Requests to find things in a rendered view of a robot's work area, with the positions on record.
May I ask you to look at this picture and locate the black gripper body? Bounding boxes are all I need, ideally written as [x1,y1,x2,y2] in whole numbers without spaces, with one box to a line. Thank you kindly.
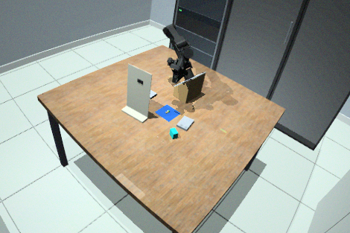
[170,57,188,75]

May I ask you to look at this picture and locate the blue flat square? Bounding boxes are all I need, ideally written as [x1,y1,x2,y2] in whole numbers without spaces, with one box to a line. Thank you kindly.
[155,105,181,122]

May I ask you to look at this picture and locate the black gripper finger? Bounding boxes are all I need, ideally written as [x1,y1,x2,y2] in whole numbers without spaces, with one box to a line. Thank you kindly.
[171,69,181,83]
[174,74,185,83]

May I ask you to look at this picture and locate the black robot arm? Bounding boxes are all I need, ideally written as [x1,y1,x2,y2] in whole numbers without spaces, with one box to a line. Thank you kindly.
[162,25,196,80]

